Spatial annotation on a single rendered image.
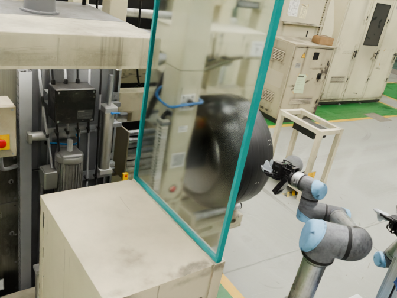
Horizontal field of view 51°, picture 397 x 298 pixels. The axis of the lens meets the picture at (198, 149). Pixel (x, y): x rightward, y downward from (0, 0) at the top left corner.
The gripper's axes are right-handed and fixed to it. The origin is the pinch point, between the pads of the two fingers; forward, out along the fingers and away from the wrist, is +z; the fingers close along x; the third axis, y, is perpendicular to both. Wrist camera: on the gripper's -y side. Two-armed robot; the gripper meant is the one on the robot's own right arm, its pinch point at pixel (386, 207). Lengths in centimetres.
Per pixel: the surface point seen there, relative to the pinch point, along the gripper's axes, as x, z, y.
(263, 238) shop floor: -29, 110, 103
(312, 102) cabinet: 140, 442, 93
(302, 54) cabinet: 103, 419, 10
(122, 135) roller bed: -141, 37, -29
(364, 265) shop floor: 53, 81, 114
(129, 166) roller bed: -138, 34, -11
